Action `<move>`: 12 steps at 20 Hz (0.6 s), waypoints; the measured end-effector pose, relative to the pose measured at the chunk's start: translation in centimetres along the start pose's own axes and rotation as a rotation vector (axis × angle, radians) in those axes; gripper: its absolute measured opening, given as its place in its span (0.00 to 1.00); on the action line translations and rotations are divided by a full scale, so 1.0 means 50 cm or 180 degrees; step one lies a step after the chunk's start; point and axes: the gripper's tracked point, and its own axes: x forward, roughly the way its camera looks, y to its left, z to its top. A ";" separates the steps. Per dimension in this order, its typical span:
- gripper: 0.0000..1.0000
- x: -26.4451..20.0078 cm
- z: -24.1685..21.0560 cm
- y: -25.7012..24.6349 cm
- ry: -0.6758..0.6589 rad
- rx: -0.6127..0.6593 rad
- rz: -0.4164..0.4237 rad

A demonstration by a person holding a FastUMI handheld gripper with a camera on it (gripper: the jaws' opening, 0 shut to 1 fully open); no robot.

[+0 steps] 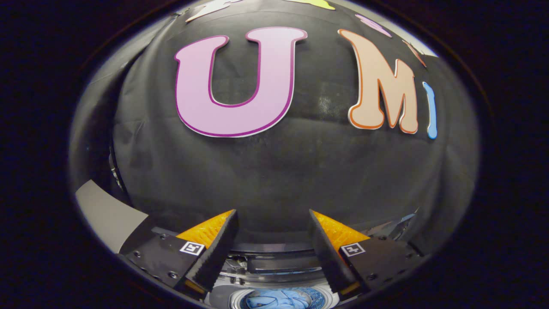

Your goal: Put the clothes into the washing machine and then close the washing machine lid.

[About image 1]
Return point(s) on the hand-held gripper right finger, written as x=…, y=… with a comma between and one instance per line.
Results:
x=328, y=257

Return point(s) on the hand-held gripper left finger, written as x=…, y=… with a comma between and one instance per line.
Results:
x=214, y=257

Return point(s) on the grey washing machine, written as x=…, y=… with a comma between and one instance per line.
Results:
x=223, y=296

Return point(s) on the light blue shirt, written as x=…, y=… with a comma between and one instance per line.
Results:
x=279, y=299

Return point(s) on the dark cabinet with white door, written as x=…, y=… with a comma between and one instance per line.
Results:
x=107, y=212

